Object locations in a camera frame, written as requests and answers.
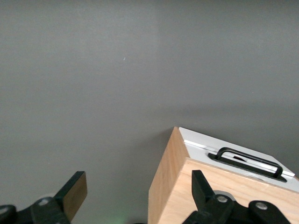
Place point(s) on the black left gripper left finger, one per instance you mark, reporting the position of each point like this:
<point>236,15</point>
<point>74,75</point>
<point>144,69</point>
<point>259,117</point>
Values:
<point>58,207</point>

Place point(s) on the wooden drawer cabinet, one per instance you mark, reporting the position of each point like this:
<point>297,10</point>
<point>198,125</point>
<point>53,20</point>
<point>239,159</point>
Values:
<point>168,186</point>

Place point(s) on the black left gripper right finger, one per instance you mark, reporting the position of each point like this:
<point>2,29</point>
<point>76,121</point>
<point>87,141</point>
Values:
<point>205,205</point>

